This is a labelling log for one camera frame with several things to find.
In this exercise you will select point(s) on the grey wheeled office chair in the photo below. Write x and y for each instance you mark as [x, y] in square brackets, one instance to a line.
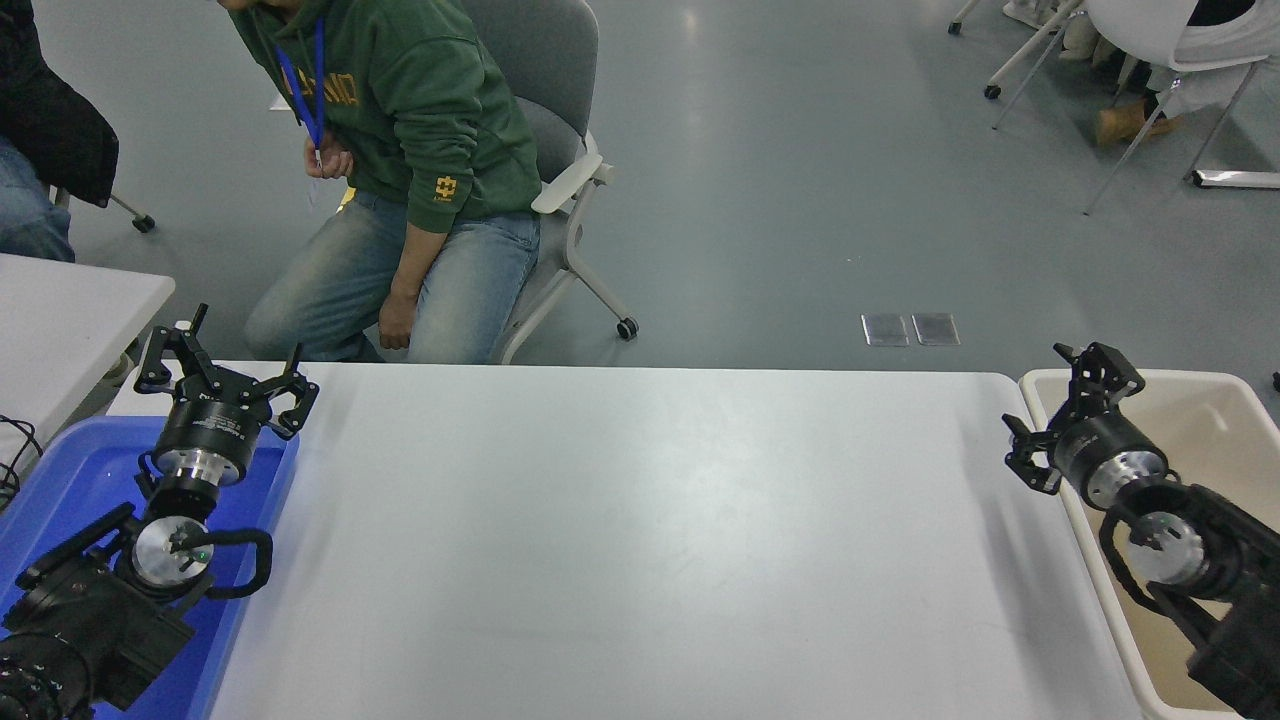
[540, 60]

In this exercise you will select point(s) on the large pale bin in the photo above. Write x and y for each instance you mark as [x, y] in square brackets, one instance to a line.
[1200, 420]

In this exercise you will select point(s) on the person in dark jacket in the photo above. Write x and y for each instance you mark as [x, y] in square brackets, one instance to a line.
[50, 130]

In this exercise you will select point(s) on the white paper sheet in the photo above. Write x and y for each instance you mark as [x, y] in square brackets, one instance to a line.
[280, 103]

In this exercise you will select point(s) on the chair leg with black caster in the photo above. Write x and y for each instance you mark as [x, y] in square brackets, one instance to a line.
[143, 223]

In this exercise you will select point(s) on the person with white shoes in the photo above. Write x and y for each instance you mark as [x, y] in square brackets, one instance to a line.
[1025, 12]

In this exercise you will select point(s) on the white wheeled frame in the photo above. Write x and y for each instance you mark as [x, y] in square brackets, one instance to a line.
[991, 91]

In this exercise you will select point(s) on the seated person with tan boots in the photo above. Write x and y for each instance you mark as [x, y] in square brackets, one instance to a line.
[1125, 122]

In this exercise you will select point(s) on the person's left forearm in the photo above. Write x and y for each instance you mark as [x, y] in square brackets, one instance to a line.
[415, 260]

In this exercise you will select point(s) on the silver floor plate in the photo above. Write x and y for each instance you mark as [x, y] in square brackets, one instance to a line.
[885, 330]
[935, 329]

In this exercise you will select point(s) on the white side table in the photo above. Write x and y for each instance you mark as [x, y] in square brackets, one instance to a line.
[60, 330]

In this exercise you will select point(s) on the person's right hand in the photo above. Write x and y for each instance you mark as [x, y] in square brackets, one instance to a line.
[330, 160]

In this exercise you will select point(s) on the blue plastic tray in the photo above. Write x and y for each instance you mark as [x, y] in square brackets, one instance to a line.
[80, 470]

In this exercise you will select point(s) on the white chair with metal legs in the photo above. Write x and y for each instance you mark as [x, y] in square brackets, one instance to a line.
[1130, 25]

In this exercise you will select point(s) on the white floor rail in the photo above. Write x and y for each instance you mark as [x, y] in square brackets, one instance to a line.
[1240, 179]

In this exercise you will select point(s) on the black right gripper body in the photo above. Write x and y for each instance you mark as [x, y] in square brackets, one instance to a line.
[1100, 445]

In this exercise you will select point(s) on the person's left hand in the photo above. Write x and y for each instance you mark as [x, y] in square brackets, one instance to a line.
[398, 320]

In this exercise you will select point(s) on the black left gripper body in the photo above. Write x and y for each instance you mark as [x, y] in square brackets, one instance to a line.
[203, 425]

